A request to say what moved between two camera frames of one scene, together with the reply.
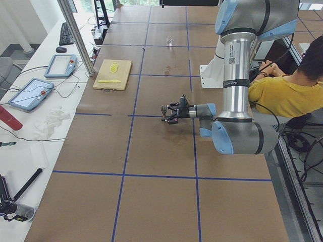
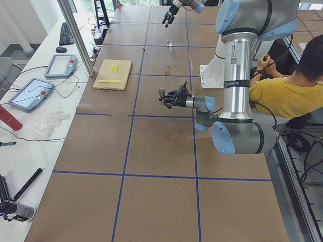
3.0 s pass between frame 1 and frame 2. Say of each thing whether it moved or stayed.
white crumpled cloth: stayed
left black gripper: moved
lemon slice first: stayed
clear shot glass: stayed
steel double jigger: moved
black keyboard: stayed
